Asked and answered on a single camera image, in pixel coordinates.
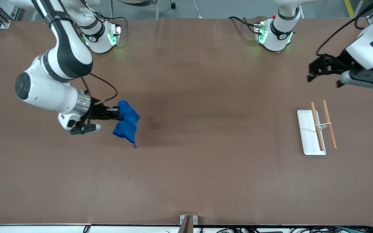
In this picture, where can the brown camera post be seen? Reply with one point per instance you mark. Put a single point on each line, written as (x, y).
(186, 226)

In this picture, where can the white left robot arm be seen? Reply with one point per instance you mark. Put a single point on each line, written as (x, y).
(278, 37)

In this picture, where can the base connector box green light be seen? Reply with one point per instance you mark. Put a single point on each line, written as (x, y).
(114, 35)
(261, 32)

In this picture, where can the white towel rack wooden bars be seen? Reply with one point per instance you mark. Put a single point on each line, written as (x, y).
(308, 136)

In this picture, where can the office chair base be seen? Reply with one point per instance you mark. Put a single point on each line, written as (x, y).
(138, 2)

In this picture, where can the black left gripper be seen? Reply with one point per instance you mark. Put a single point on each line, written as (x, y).
(342, 62)

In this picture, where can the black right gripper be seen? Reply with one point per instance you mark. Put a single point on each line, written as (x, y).
(99, 111)

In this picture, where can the grey metal mounting bracket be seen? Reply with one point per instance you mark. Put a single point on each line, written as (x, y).
(195, 220)

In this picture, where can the blue microfiber towel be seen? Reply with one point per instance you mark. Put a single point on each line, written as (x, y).
(126, 127)

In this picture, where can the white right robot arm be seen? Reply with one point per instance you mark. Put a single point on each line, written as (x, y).
(44, 90)

